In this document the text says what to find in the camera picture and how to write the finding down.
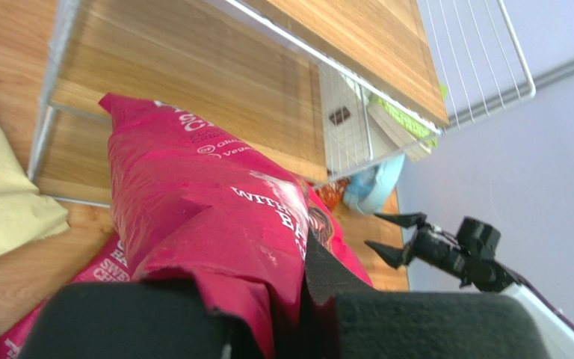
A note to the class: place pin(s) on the pink real chips bag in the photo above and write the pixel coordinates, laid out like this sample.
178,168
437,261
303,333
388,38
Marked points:
78,299
191,201

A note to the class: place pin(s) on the white wire wooden shelf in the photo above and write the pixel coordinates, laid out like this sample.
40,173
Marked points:
252,68

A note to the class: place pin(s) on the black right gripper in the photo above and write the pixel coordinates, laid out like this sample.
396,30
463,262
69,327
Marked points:
470,258

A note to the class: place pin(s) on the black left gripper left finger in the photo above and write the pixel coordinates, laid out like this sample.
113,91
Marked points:
154,319

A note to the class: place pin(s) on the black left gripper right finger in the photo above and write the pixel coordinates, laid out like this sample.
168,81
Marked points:
344,317

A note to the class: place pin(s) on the red Doritos bag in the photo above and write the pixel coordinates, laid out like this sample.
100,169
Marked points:
331,194

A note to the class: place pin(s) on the green treehouse book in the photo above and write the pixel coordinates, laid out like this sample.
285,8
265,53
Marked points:
401,128

